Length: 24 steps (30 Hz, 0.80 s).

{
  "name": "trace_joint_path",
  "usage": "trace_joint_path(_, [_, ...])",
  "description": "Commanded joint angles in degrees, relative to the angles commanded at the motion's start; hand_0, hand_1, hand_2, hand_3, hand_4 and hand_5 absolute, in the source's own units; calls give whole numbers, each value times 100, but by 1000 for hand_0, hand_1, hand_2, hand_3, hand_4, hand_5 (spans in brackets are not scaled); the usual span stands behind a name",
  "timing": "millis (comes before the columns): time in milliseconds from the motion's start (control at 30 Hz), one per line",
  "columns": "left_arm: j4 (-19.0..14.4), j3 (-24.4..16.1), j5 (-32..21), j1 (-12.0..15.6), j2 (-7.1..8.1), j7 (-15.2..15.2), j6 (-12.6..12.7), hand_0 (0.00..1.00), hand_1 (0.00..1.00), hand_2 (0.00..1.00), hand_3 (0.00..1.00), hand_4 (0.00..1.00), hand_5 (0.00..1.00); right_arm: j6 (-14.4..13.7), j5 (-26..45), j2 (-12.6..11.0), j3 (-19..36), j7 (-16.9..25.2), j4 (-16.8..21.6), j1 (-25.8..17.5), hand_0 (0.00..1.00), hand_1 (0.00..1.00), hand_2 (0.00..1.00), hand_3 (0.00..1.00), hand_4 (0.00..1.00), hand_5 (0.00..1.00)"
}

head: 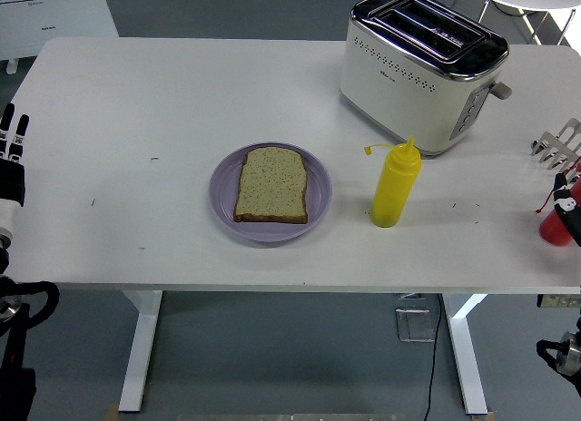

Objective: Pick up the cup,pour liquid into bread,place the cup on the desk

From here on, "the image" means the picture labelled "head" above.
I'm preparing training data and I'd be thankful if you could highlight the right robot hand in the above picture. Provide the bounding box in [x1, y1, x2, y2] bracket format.
[551, 170, 581, 247]

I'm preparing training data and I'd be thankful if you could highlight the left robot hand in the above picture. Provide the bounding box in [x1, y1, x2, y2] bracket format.
[0, 103, 31, 240]

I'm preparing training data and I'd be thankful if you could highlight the red squeeze bottle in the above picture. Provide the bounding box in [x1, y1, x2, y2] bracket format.
[534, 161, 581, 248]

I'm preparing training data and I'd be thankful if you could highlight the desk control panel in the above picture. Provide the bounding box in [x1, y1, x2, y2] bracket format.
[537, 293, 581, 309]

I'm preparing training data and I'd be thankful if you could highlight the bread slice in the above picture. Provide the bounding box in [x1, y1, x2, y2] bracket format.
[232, 146, 309, 225]

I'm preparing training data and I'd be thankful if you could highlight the metal toast rack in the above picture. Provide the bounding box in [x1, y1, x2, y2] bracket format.
[529, 117, 581, 175]

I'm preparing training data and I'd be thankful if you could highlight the white room heater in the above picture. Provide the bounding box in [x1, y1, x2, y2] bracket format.
[0, 0, 120, 75]

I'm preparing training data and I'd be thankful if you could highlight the white table leg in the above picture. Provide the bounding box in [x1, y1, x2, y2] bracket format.
[442, 293, 489, 416]
[117, 289, 163, 413]

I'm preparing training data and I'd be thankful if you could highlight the yellow squeeze bottle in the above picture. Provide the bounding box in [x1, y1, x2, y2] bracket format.
[361, 135, 423, 229]

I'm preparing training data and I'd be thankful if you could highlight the metal floor socket plate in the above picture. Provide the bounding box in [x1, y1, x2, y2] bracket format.
[394, 307, 437, 344]

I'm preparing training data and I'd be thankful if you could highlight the white chrome toaster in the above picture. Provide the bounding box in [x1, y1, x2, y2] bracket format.
[339, 0, 513, 159]

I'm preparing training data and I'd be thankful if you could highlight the purple round plate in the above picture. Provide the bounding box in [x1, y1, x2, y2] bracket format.
[208, 142, 332, 244]

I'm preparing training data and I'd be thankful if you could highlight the black floor cable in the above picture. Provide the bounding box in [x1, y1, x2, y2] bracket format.
[422, 293, 444, 421]

